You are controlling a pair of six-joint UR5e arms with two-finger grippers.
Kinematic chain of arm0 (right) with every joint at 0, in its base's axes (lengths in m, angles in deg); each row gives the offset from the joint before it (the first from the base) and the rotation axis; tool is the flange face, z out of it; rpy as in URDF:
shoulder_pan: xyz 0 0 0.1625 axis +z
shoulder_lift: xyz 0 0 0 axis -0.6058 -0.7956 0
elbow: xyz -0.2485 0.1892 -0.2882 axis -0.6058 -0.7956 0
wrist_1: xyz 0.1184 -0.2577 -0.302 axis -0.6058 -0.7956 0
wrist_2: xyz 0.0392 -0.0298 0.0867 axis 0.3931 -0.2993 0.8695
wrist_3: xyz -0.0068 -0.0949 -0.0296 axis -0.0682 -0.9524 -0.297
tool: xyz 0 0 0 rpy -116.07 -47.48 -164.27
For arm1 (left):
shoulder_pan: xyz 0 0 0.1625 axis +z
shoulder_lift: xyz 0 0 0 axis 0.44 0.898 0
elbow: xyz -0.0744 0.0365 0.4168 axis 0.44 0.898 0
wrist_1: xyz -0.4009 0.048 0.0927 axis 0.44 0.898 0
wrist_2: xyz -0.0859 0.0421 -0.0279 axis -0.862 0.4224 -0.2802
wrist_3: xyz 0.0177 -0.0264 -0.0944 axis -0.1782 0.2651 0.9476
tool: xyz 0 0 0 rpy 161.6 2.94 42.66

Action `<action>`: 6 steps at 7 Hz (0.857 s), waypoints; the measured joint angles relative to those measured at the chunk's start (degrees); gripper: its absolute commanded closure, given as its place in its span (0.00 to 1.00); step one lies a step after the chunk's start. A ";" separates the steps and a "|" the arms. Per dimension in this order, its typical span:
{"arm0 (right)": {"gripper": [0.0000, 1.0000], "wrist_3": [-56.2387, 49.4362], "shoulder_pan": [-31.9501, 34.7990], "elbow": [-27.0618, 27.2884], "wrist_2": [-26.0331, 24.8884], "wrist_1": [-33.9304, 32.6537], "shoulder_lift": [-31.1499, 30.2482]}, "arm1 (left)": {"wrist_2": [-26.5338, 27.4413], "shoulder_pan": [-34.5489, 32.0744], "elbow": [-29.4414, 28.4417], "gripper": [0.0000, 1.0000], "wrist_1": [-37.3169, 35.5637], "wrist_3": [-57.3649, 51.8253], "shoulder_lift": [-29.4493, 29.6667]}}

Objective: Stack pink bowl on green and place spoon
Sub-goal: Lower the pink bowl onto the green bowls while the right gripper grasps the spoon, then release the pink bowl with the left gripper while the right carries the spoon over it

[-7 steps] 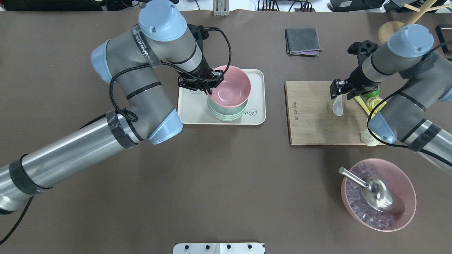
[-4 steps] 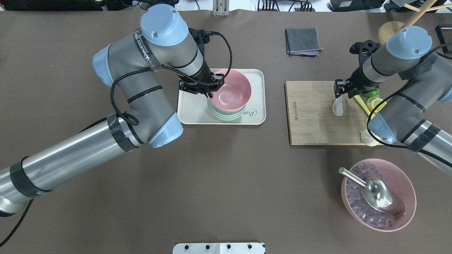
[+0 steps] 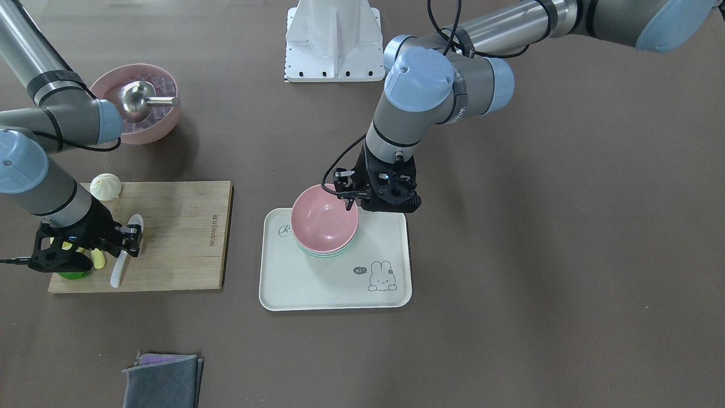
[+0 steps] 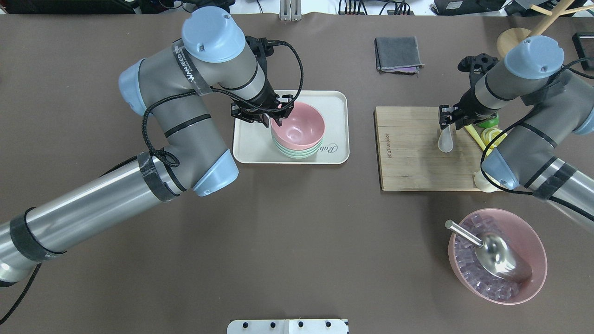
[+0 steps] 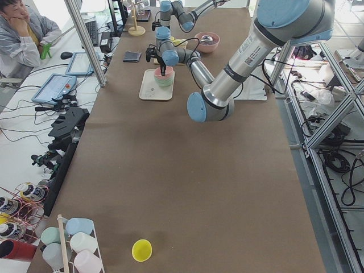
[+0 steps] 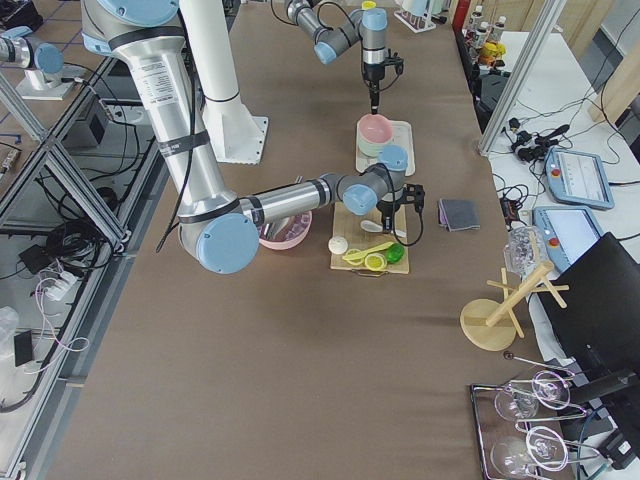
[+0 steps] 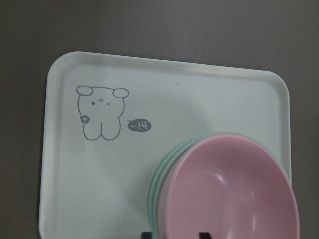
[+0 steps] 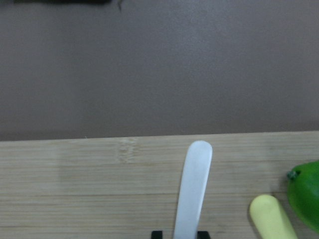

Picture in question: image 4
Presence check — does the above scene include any green lime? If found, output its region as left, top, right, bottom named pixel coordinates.
left=475, top=114, right=499, bottom=128

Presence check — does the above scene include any green bowl stack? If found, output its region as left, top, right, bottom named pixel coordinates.
left=273, top=138, right=323, bottom=159

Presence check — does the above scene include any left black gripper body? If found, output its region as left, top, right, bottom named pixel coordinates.
left=231, top=94, right=295, bottom=128

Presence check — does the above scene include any cream rabbit tray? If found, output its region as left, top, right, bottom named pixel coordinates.
left=232, top=90, right=350, bottom=165

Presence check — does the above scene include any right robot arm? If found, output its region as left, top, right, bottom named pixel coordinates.
left=439, top=35, right=593, bottom=228

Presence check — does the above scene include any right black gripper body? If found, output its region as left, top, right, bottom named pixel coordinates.
left=439, top=90, right=478, bottom=130

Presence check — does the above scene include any white ceramic spoon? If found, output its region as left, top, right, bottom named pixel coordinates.
left=438, top=125, right=454, bottom=154

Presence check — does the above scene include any large pink bowl with ice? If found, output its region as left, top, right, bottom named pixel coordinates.
left=448, top=208, right=548, bottom=306

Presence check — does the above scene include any metal ice scoop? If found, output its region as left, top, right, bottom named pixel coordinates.
left=444, top=220, right=533, bottom=283

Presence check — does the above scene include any grey folded cloth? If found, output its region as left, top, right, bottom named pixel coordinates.
left=374, top=36, right=424, bottom=74

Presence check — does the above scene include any small pink bowl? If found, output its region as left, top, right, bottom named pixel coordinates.
left=271, top=102, right=325, bottom=151

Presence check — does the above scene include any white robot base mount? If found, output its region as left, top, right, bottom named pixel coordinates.
left=226, top=319, right=349, bottom=334

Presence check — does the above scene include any bamboo cutting board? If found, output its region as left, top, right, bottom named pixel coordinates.
left=374, top=106, right=482, bottom=192

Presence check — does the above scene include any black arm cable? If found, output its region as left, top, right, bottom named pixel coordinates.
left=142, top=36, right=304, bottom=168

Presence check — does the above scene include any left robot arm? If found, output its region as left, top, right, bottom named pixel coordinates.
left=0, top=6, right=298, bottom=288

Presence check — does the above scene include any yellow plastic knife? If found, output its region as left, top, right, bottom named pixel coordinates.
left=464, top=125, right=490, bottom=154

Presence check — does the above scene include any lemon slice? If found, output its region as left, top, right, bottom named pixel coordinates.
left=481, top=127, right=507, bottom=148

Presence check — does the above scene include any wooden stand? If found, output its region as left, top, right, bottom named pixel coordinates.
left=497, top=0, right=594, bottom=58

